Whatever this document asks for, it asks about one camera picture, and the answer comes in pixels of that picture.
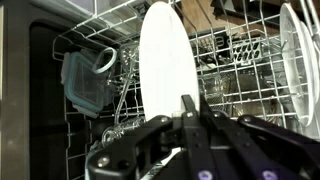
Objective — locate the wire dishwasher rack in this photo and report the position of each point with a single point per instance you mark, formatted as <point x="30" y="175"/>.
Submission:
<point x="239" y="70"/>

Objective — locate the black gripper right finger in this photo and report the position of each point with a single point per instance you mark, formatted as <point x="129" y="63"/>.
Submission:
<point x="262" y="150"/>

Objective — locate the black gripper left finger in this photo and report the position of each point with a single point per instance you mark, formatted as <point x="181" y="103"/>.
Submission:
<point x="133" y="155"/>

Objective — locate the glass storage container lid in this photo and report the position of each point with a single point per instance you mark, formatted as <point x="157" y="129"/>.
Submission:
<point x="85" y="78"/>

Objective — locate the white plate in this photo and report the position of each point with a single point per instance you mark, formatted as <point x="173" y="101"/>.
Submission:
<point x="167" y="67"/>
<point x="300" y="64"/>

